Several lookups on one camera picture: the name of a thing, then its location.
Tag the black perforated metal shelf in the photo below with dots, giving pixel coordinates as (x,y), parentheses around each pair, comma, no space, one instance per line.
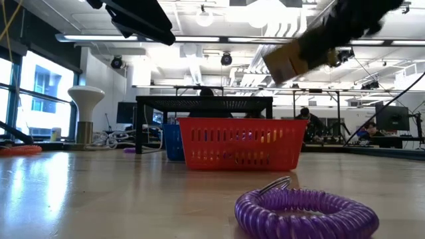
(199,99)

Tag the blue plastic basket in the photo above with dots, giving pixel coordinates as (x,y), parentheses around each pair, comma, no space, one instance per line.
(172,146)

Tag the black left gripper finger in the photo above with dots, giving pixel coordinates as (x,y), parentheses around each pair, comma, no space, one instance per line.
(146,20)
(127,32)

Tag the black round ceiling fixture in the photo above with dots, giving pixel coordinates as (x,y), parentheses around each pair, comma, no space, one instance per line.
(116,62)
(226,59)

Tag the black office desk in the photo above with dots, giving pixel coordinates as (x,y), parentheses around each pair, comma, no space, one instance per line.
(391,141)

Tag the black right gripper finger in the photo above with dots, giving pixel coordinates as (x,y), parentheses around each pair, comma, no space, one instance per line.
(320,43)

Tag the red plastic basket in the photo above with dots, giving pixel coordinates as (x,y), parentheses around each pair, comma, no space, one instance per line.
(242,123)

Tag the white round ceiling lamp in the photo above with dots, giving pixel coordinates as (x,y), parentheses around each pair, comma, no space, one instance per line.
(204,18)

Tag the black thin metal rack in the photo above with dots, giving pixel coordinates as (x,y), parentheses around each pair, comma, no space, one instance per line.
(315,90)

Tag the black ceiling track lights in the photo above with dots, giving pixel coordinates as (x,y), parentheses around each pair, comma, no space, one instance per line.
(345,55)

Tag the yellow green crayon box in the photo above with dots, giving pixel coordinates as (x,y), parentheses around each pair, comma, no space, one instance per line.
(282,63)

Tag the black computer monitor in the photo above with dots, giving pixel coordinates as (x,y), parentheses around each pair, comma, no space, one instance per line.
(126,113)
(391,117)

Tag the linear ceiling light bar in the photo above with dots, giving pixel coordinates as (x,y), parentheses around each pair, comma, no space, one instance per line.
(83,38)

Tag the white mushroom lamp brass base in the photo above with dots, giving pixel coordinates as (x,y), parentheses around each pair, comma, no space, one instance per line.
(86,99)

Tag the person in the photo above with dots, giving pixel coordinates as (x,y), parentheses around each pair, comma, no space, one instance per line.
(303,113)
(206,91)
(371,127)

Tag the small white container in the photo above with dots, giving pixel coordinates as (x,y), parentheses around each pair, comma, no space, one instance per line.
(54,133)

